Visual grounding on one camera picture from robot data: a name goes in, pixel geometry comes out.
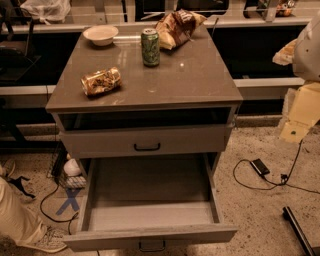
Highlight grey drawer cabinet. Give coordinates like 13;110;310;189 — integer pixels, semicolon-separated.
45;24;244;160

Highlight orange soda can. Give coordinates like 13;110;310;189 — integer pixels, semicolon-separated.
81;67;122;96

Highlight green soda can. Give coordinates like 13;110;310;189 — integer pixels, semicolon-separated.
141;28;160;67

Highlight wire basket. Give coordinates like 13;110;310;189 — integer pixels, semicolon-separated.
47;142;86;189

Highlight white round object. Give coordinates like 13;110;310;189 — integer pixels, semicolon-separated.
63;159;81;177

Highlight white knit sneaker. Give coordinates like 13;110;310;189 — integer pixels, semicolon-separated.
24;226;67;253

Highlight beige trouser leg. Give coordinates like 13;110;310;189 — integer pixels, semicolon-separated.
0;178;47;246

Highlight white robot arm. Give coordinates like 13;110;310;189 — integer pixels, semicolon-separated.
272;11;320;143

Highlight white plastic bag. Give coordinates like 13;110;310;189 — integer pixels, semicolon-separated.
20;0;71;24

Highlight closed grey drawer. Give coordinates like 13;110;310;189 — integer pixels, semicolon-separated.
60;125;232;159

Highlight brown chip bag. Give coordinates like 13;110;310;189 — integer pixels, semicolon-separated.
155;9;206;50

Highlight black power adapter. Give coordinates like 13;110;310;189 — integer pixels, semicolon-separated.
250;159;270;176

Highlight black cable left floor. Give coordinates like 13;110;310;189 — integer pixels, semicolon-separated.
39;183;80;236

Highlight open grey drawer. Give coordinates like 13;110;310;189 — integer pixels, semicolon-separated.
65;153;237;252

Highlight blue tape cross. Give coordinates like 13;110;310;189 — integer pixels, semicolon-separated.
56;188;80;215

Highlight black bar on floor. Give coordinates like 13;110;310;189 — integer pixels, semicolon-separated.
283;206;320;256

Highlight white bowl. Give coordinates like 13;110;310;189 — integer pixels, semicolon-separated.
83;25;119;46

